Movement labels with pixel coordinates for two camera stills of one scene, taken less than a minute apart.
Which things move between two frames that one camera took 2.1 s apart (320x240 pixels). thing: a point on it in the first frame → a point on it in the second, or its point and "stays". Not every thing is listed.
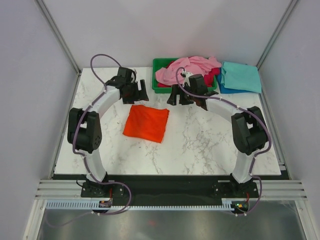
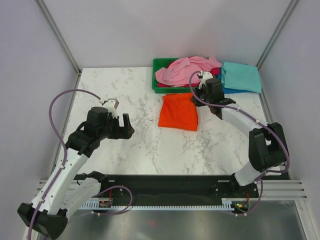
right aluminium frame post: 276,33 stays
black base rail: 168,188 stays
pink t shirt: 193,64 stays
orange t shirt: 146,122 → 178,111
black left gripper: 139,95 → 124,132
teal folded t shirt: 241,76 stays
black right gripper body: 185,98 → 201,94
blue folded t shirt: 225,90 stays
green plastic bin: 158,64 stays
